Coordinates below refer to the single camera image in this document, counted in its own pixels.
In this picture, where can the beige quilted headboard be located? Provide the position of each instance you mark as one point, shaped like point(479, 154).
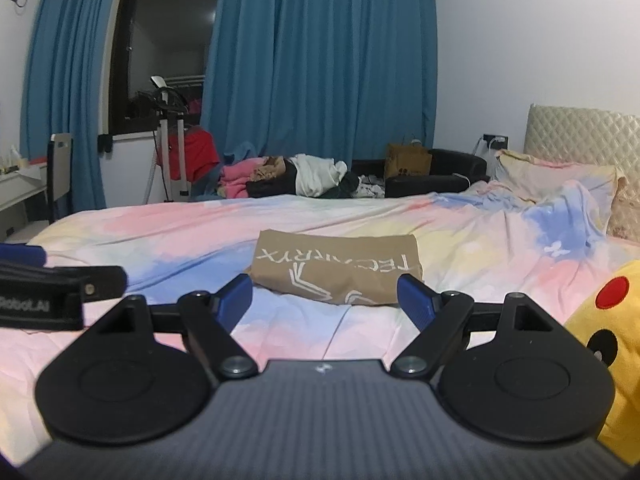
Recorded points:
point(580, 130)

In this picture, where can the tan printed T-shirt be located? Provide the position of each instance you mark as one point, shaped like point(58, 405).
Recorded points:
point(325, 260)

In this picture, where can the brown garment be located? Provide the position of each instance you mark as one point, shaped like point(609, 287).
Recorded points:
point(270, 167)

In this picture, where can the pink garment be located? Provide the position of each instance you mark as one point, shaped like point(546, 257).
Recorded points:
point(235, 180)

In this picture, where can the floral beige pillow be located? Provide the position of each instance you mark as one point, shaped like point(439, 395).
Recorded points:
point(627, 215)

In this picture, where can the white garment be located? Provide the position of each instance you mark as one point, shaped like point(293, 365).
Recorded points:
point(315, 175)

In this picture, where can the black window clamp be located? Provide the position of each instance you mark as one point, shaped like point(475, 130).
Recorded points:
point(105, 143)

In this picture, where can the wide blue curtain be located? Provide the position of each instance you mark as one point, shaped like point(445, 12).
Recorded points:
point(320, 60)

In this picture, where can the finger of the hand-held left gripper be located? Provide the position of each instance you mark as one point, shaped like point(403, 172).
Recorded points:
point(102, 282)
point(22, 255)

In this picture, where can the pastel tie-dye bed sheet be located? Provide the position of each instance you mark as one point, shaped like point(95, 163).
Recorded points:
point(150, 230)

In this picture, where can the yellow plush toy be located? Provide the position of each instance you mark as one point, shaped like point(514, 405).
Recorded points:
point(620, 360)

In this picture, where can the pastel tie-dye pillow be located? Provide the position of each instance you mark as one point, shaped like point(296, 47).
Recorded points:
point(550, 170)

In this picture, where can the black sofa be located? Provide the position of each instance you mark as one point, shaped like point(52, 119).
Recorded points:
point(452, 165)

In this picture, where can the standing garment steamer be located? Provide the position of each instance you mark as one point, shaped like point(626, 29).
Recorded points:
point(164, 160)

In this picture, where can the blue garment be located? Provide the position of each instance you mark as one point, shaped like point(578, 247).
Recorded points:
point(240, 152)

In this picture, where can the black garment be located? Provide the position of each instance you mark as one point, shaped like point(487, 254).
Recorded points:
point(265, 189)

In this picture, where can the red garment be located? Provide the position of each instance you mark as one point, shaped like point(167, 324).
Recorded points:
point(200, 152)

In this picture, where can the black chair with white seat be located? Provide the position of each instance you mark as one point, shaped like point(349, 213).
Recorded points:
point(60, 160)

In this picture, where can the narrow blue curtain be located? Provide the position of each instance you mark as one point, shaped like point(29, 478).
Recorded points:
point(60, 85)

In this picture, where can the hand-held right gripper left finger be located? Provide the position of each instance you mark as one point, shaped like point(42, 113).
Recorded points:
point(235, 297)

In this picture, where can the wall power outlet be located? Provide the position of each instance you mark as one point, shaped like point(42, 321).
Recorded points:
point(496, 141)

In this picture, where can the brown paper bag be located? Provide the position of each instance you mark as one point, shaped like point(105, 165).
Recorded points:
point(407, 160)

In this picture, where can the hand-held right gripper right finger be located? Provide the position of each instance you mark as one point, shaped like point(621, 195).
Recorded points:
point(415, 295)

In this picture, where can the white dressing table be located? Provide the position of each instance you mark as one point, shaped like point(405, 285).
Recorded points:
point(20, 190)

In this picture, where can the black white patterned cloth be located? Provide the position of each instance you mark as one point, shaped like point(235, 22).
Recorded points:
point(372, 187)

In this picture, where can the dark window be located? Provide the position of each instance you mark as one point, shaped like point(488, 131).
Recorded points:
point(160, 35)

